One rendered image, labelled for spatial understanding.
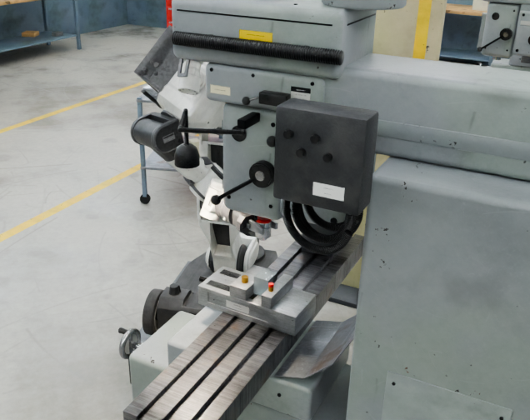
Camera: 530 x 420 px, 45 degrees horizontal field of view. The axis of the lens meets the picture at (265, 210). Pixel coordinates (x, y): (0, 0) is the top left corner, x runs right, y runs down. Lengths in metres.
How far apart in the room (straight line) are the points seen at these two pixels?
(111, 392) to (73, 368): 0.28
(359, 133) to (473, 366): 0.64
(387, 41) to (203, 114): 1.53
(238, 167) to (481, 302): 0.71
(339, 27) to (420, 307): 0.67
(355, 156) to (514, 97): 0.38
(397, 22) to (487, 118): 1.97
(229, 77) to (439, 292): 0.73
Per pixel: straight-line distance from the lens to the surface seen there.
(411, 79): 1.51
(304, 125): 1.33
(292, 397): 1.96
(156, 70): 2.20
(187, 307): 2.72
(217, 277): 2.13
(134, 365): 2.27
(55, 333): 3.71
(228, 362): 1.88
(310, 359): 1.99
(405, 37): 3.41
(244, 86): 1.66
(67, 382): 3.37
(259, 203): 1.77
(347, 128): 1.29
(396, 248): 1.51
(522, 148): 1.50
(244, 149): 1.73
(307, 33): 1.55
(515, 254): 1.46
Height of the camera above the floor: 2.09
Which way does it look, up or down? 25 degrees down
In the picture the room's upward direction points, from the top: 2 degrees clockwise
